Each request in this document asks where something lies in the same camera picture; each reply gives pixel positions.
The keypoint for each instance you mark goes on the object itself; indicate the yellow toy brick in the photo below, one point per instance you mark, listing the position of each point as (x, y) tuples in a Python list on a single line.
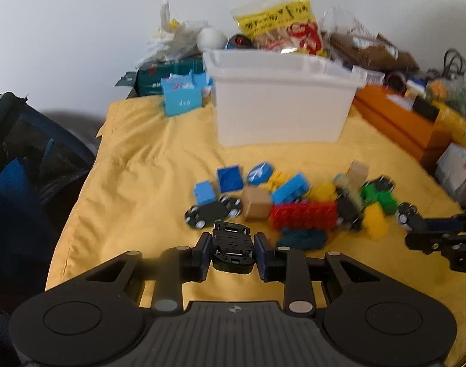
[(376, 221), (323, 193), (278, 180)]

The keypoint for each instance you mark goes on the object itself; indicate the clear plastic bag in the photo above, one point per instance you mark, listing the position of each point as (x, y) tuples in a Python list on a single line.
[(343, 21)]

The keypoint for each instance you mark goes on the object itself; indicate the dark teal toy brick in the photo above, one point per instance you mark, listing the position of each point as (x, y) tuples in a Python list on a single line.
[(301, 239)]

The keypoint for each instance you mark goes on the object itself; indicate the yellow noodle bag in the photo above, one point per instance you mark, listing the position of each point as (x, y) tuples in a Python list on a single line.
[(282, 19)]

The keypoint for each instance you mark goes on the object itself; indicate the white plastic bin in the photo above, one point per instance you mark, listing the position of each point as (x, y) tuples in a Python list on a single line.
[(282, 103)]

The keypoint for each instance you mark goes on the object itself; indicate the blue square toy plate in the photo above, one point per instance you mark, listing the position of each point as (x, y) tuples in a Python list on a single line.
[(229, 179)]

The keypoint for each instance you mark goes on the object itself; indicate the white plastic bag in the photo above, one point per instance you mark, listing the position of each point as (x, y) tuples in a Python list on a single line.
[(171, 42)]

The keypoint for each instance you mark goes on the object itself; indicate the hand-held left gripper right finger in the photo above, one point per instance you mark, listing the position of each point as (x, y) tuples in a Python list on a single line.
[(261, 255)]

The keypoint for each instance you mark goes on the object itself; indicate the dark green soft package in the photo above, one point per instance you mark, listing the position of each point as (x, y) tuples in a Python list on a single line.
[(168, 72)]

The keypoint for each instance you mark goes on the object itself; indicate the orange box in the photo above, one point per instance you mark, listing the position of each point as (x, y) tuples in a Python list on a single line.
[(397, 118)]

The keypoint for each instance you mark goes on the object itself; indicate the blue black helmet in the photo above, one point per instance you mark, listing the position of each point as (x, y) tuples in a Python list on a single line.
[(240, 42)]

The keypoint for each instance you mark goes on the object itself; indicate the blue toy brick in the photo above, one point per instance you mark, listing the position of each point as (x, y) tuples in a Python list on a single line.
[(207, 193)]

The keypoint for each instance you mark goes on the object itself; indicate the yellow box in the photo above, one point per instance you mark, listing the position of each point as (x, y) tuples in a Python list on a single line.
[(456, 122)]

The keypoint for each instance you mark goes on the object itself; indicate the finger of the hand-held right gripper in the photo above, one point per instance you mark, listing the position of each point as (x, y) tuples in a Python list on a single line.
[(427, 242), (439, 224)]

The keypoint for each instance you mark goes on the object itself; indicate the dark blue mesh bag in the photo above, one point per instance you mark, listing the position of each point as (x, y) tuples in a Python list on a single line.
[(22, 183)]

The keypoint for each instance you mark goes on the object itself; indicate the large red toy brick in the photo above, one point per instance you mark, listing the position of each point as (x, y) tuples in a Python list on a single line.
[(303, 216)]

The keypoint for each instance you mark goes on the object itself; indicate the yellow cloth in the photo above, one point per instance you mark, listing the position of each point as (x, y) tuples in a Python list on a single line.
[(141, 168)]

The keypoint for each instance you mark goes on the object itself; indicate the black toy car chassis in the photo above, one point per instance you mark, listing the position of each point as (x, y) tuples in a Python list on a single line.
[(233, 246), (212, 212)]

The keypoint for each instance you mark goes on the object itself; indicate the light blue long brick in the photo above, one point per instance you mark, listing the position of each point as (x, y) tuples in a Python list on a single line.
[(291, 188)]

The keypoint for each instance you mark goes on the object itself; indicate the black toy car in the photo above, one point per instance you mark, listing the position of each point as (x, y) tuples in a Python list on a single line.
[(349, 208)]

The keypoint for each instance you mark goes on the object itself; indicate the white cardboard box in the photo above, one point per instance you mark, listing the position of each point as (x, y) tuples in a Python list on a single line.
[(458, 170)]

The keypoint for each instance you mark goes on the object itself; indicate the green toy brick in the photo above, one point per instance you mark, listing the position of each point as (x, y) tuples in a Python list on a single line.
[(380, 197)]

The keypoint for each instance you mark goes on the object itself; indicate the blue dinosaur card box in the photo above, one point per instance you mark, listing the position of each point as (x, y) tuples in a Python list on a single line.
[(181, 97)]

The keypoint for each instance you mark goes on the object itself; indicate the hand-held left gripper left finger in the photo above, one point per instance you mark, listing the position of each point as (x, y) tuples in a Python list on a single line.
[(205, 254)]

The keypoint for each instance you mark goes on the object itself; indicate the brown wooden cube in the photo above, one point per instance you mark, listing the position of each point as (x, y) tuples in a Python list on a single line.
[(256, 203), (359, 172)]

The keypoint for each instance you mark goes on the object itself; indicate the brown parcel bag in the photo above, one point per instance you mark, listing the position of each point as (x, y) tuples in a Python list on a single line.
[(370, 51)]

